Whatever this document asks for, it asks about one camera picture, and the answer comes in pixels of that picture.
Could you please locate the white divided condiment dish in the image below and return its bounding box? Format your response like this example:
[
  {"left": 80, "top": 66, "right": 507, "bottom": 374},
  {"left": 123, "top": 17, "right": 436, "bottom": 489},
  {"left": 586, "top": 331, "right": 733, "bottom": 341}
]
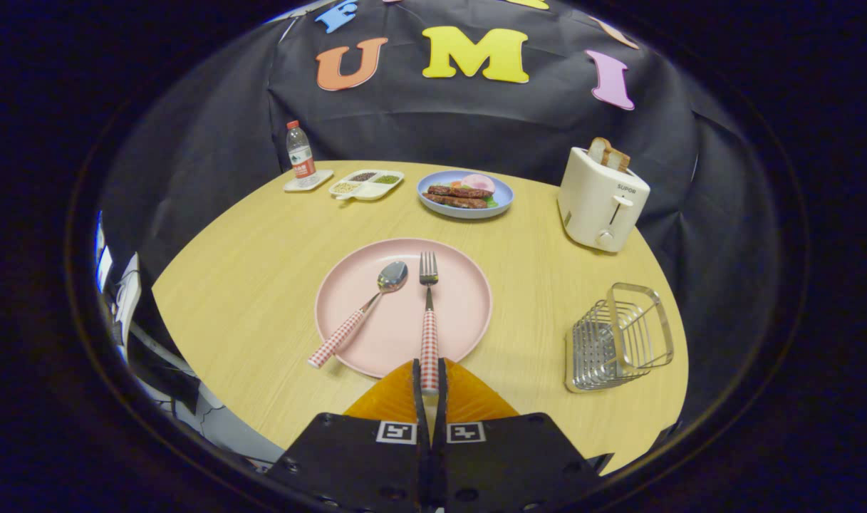
[{"left": 328, "top": 169, "right": 405, "bottom": 202}]

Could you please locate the grilled meat strip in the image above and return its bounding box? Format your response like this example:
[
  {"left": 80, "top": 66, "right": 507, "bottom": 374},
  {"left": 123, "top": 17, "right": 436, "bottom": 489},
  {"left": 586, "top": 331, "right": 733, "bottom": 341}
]
[
  {"left": 423, "top": 194, "right": 489, "bottom": 210},
  {"left": 427, "top": 185, "right": 495, "bottom": 200}
]

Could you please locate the spoon with red checked handle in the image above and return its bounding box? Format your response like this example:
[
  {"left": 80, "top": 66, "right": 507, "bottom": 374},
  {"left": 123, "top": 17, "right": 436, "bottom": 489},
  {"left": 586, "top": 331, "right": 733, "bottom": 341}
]
[{"left": 307, "top": 261, "right": 410, "bottom": 370}]

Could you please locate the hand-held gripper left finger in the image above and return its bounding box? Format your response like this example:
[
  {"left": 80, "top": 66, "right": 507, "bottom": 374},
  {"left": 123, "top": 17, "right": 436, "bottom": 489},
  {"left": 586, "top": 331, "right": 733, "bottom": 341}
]
[{"left": 266, "top": 358, "right": 432, "bottom": 513}]

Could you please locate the blue plate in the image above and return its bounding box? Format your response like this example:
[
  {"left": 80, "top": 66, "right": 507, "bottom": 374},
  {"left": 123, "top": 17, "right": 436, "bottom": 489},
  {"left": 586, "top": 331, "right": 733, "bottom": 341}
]
[{"left": 417, "top": 170, "right": 514, "bottom": 219}]

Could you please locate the pink plate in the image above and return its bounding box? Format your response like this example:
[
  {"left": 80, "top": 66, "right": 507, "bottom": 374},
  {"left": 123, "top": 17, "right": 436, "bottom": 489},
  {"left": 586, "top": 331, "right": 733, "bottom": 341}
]
[{"left": 314, "top": 237, "right": 493, "bottom": 379}]

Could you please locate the white toaster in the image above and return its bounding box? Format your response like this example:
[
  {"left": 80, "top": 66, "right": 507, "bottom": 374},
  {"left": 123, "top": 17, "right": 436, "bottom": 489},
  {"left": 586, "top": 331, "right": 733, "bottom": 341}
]
[{"left": 557, "top": 146, "right": 651, "bottom": 254}]

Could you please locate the clear water bottle red label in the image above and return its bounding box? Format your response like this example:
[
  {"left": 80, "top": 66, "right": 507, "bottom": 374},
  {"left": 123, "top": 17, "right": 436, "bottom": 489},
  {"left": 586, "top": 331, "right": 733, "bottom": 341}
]
[{"left": 286, "top": 120, "right": 317, "bottom": 182}]

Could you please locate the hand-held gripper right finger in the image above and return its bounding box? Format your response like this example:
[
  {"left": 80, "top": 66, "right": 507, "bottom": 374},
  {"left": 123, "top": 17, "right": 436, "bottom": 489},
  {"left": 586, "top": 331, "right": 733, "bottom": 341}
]
[{"left": 431, "top": 358, "right": 612, "bottom": 513}]

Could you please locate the fork with red checked handle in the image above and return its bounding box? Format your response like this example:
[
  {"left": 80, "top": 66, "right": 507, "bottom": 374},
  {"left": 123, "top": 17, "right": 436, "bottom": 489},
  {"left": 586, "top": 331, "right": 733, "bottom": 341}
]
[{"left": 419, "top": 251, "right": 441, "bottom": 396}]

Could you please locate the metal wire cutlery rack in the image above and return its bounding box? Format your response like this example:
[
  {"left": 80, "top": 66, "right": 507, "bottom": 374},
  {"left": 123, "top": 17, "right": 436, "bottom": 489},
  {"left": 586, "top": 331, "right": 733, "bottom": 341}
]
[{"left": 564, "top": 282, "right": 675, "bottom": 394}]

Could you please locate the white square coaster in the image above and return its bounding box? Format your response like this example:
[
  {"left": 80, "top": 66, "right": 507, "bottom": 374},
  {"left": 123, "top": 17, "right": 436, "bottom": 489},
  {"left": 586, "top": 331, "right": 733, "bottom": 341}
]
[{"left": 284, "top": 169, "right": 335, "bottom": 194}]

